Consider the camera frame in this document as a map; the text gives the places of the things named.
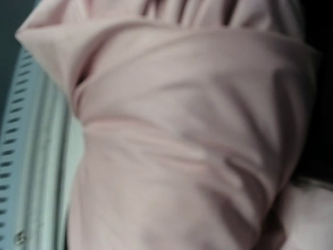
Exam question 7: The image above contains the pink umbrella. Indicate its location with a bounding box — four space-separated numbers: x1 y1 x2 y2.
16 1 332 249

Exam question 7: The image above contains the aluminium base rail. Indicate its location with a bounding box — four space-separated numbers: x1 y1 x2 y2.
1 49 83 250

